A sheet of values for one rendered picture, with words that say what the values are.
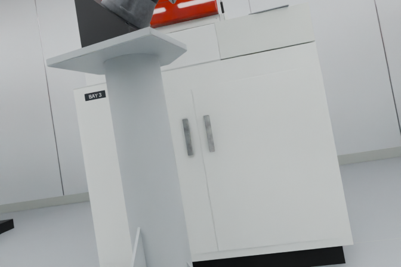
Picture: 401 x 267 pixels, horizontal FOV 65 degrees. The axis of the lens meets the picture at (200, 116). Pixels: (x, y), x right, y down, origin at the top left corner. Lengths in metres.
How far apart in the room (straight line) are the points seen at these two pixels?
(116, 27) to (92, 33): 0.07
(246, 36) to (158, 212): 0.71
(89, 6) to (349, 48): 2.93
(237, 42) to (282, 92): 0.25
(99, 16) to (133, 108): 0.25
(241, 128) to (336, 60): 2.39
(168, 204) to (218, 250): 0.45
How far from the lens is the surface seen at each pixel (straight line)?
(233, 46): 1.21
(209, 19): 1.91
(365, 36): 3.59
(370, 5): 3.69
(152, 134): 0.85
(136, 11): 0.93
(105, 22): 0.88
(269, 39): 1.22
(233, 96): 1.18
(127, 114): 0.85
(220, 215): 1.23
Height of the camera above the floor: 0.57
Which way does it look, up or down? 3 degrees up
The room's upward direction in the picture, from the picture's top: 10 degrees counter-clockwise
